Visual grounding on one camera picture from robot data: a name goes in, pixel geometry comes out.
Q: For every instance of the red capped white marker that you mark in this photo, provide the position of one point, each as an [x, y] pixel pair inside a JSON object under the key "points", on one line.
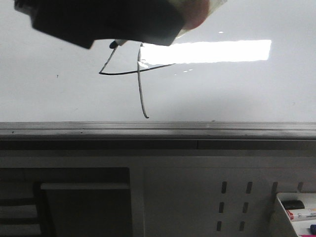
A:
{"points": [[301, 214]]}

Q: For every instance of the black marker in tray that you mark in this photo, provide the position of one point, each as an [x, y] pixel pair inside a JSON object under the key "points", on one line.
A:
{"points": [[293, 204]]}

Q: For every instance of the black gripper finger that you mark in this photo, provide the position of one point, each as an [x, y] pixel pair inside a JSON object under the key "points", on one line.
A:
{"points": [[81, 22]]}

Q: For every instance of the blue marker in tray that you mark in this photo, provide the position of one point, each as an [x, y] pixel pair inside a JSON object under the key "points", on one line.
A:
{"points": [[313, 229]]}

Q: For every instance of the white whiteboard with metal frame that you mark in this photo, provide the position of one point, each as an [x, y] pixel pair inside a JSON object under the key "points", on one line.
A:
{"points": [[245, 79]]}

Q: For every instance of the white pegboard panel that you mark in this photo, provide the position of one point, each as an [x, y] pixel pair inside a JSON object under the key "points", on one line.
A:
{"points": [[213, 196]]}

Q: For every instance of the white taped whiteboard marker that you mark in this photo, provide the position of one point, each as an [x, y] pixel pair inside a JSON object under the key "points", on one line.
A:
{"points": [[192, 17]]}

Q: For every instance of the white marker tray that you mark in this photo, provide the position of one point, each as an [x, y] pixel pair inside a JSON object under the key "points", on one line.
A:
{"points": [[280, 224]]}

